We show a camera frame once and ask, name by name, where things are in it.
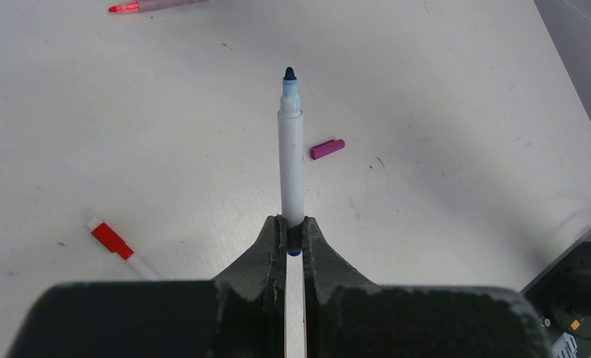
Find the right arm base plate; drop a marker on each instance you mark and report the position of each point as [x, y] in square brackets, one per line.
[561, 295]

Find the magenta pen cap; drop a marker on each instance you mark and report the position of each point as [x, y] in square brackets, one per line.
[325, 148]

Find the pink pen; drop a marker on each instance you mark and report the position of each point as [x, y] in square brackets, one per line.
[139, 6]

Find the white pen black tip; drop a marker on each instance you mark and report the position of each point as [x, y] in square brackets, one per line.
[291, 160]

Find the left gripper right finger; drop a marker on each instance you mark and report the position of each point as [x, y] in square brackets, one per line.
[348, 315]

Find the red pen cap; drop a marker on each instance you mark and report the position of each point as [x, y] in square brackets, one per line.
[109, 239]

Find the white pen red tip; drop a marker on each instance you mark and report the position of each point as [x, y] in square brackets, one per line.
[142, 268]

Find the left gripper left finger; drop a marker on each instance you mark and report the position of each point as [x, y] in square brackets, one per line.
[238, 313]

